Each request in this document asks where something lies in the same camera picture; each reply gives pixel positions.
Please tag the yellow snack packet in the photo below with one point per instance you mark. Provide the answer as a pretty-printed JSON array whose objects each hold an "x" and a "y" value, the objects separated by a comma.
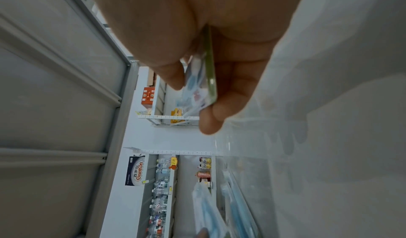
[{"x": 177, "y": 114}]

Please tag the white snack shelving unit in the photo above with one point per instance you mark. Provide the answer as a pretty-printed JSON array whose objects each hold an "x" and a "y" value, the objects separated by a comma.
[{"x": 161, "y": 116}]

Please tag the blue toothbrush packet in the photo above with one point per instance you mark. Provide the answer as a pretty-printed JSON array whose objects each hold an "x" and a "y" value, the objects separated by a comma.
[{"x": 196, "y": 89}]

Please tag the open cardboard box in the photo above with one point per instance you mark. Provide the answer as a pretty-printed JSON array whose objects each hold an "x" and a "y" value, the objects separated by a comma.
[{"x": 151, "y": 79}]

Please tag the cluster of water and soda bottles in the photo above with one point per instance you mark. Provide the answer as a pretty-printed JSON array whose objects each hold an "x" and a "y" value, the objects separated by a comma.
[{"x": 160, "y": 197}]

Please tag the white metal shelf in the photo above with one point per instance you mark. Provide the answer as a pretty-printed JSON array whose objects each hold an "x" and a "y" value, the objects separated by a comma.
[{"x": 47, "y": 106}]

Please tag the row of colourful bottles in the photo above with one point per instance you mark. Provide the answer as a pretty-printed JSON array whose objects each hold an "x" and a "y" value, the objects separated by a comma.
[{"x": 204, "y": 166}]

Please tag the red gift box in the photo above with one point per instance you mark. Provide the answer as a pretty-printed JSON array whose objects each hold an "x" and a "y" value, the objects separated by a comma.
[{"x": 148, "y": 98}]

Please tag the white drinks shelving unit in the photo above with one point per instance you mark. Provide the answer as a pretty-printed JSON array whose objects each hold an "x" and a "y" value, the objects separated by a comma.
[{"x": 184, "y": 194}]

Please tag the person's left hand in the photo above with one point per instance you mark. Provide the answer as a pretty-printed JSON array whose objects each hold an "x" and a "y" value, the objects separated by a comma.
[{"x": 203, "y": 233}]

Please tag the orange price tag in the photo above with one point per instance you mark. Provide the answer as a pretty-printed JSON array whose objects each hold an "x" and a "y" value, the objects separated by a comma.
[{"x": 173, "y": 163}]

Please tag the row of blue toothbrush packets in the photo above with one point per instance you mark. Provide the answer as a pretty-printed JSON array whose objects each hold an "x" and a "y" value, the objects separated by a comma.
[{"x": 209, "y": 212}]

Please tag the person's right hand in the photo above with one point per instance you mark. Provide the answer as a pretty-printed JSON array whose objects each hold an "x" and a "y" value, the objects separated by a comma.
[{"x": 190, "y": 14}]

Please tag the blue and white water carton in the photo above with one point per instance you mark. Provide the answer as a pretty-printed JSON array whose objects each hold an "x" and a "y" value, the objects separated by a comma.
[{"x": 135, "y": 171}]

